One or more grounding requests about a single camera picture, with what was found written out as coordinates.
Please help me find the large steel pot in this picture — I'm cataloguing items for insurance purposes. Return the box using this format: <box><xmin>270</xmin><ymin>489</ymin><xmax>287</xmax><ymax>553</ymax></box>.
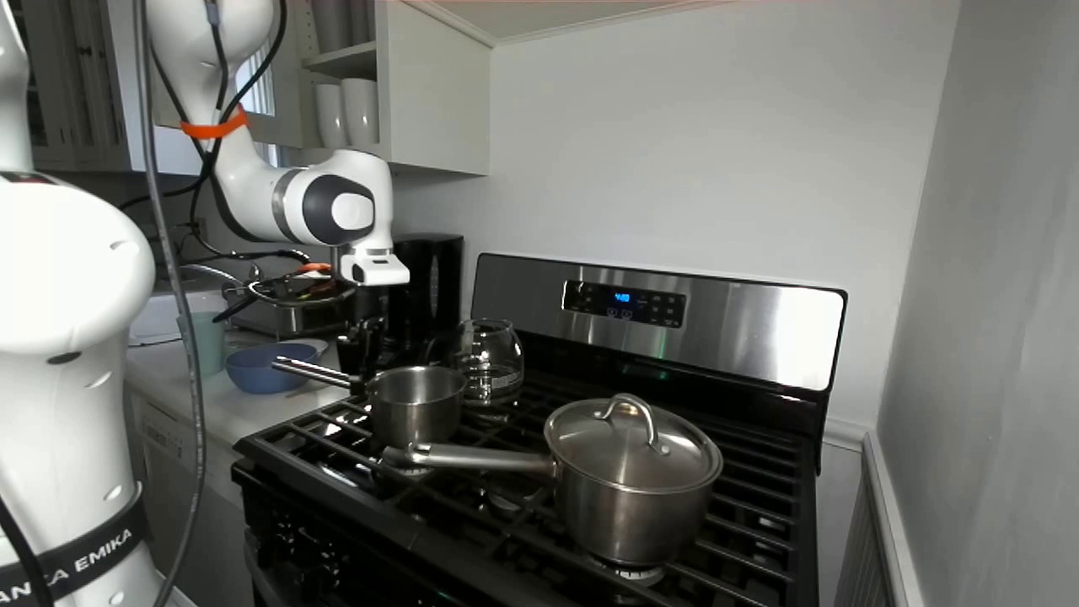
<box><xmin>376</xmin><ymin>419</ymin><xmax>727</xmax><ymax>572</ymax></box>

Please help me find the white base cabinet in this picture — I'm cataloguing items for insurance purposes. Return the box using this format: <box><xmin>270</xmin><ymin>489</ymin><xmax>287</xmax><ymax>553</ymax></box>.
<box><xmin>122</xmin><ymin>380</ymin><xmax>255</xmax><ymax>607</ymax></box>

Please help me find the black camera cable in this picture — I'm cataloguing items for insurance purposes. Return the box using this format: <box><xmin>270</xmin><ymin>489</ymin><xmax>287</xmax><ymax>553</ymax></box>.
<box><xmin>142</xmin><ymin>0</ymin><xmax>342</xmax><ymax>329</ymax></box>

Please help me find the steel pot lid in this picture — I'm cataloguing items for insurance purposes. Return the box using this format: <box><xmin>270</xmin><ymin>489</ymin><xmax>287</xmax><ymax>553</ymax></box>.
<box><xmin>541</xmin><ymin>390</ymin><xmax>727</xmax><ymax>491</ymax></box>

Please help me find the black coffee maker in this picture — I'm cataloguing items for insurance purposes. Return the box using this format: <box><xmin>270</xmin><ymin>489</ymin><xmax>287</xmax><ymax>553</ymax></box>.
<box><xmin>369</xmin><ymin>228</ymin><xmax>469</xmax><ymax>372</ymax></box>

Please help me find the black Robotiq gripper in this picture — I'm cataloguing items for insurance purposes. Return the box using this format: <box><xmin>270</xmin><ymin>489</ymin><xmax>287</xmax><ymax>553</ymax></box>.
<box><xmin>334</xmin><ymin>287</ymin><xmax>395</xmax><ymax>390</ymax></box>

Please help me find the chrome sink faucet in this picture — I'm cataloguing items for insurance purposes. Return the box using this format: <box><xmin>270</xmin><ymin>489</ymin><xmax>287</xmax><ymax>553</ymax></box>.
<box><xmin>171</xmin><ymin>259</ymin><xmax>243</xmax><ymax>292</ymax></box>

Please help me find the glass coffee carafe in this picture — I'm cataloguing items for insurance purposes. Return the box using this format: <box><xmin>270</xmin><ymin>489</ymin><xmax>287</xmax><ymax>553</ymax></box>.
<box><xmin>452</xmin><ymin>318</ymin><xmax>529</xmax><ymax>413</ymax></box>

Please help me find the small lidless steel saucepan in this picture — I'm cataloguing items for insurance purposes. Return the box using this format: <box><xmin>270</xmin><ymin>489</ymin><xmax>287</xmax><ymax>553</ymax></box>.
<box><xmin>270</xmin><ymin>349</ymin><xmax>473</xmax><ymax>449</ymax></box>

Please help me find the glass door cabinet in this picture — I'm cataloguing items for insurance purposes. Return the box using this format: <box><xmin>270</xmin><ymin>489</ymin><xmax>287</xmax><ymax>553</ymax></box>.
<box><xmin>9</xmin><ymin>0</ymin><xmax>161</xmax><ymax>177</ymax></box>

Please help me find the stainless black gas stove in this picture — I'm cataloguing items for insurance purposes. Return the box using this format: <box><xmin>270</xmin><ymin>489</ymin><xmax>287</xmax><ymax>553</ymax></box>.
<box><xmin>228</xmin><ymin>250</ymin><xmax>850</xmax><ymax>607</ymax></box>

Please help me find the blue bowl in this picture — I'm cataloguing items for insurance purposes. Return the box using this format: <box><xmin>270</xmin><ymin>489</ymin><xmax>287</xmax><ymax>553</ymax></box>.
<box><xmin>222</xmin><ymin>337</ymin><xmax>330</xmax><ymax>399</ymax></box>

